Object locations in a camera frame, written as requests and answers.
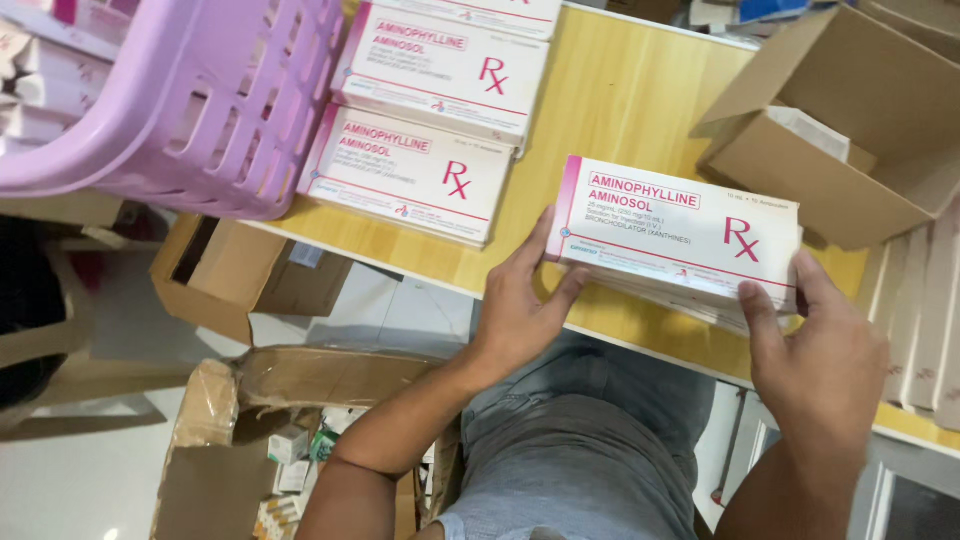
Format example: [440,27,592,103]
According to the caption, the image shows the small brown cardboard box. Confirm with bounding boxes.
[150,214,354,346]

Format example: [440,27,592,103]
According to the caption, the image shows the white pink medicine box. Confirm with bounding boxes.
[330,1,551,148]
[545,155,804,337]
[297,104,519,249]
[372,0,564,42]

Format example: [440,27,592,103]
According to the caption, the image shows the person's right hand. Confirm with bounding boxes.
[738,249,891,442]

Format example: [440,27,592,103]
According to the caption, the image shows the open brown cardboard box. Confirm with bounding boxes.
[690,6,960,252]

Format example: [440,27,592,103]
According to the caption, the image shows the heap of white pink packets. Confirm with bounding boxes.
[0,0,144,157]

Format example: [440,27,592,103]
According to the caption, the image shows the white packet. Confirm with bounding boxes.
[766,105,853,163]

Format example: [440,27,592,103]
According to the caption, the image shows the beige plastic chair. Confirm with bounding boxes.
[0,238,198,442]

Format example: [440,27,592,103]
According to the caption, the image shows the person's left hand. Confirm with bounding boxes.
[471,205,591,370]

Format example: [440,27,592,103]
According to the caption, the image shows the taped carton of medicine packets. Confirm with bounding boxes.
[150,346,465,540]

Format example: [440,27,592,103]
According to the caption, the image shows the row of white upright boxes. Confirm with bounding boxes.
[855,201,960,432]

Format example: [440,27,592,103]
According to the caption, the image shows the pink plastic basket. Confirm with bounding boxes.
[0,0,346,222]

